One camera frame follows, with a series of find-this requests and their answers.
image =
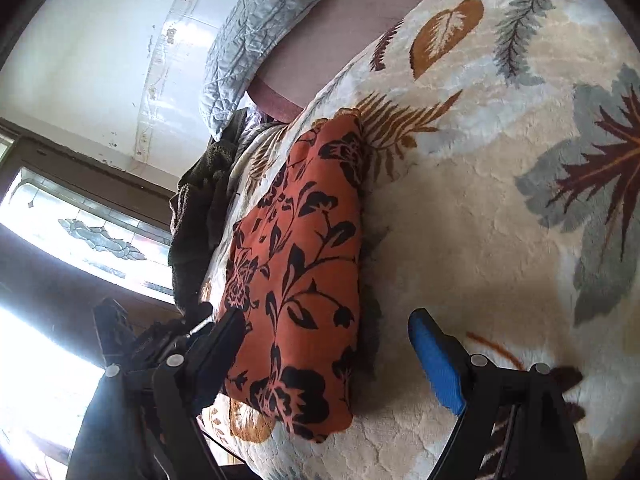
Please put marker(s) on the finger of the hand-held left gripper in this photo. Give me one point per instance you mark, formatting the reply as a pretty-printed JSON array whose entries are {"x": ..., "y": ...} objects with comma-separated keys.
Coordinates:
[{"x": 110, "y": 330}]

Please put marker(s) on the cream leaf print blanket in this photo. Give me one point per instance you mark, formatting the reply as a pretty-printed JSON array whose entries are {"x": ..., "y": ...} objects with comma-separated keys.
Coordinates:
[{"x": 475, "y": 210}]

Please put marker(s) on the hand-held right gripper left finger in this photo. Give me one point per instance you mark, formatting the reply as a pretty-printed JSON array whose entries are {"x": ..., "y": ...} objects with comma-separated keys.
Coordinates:
[{"x": 217, "y": 360}]

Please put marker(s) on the window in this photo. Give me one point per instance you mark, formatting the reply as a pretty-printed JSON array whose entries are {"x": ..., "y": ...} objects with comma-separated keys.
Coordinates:
[{"x": 85, "y": 230}]

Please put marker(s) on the orange floral garment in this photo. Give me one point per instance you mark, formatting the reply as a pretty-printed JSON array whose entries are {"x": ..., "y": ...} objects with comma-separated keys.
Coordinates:
[{"x": 310, "y": 240}]

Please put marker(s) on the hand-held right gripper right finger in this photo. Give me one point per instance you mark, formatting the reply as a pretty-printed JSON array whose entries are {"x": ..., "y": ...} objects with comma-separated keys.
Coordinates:
[{"x": 440, "y": 365}]

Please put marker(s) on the grey quilted pillow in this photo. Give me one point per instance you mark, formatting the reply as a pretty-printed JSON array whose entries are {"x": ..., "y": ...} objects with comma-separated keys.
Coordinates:
[{"x": 255, "y": 40}]

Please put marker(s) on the dark brown fleece blanket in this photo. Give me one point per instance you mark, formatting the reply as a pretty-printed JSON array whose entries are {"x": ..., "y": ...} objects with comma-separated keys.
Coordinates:
[{"x": 200, "y": 210}]

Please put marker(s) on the pink bed sheet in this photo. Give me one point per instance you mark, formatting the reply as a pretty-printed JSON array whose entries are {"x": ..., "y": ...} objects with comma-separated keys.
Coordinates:
[{"x": 330, "y": 45}]

